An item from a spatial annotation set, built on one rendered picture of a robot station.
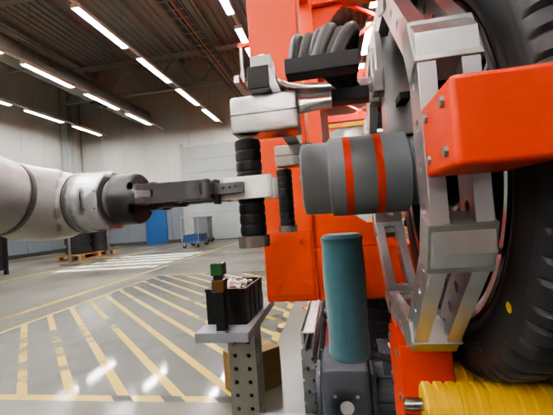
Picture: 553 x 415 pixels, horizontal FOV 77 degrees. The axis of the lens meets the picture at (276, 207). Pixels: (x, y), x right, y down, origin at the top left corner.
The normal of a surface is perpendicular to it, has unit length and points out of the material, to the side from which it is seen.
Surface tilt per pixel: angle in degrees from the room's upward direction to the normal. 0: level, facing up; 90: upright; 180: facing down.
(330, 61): 90
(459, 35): 90
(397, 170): 94
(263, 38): 90
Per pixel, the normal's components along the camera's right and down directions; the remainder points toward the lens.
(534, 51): -0.98, 0.00
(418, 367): -0.17, -0.01
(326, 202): -0.06, 0.74
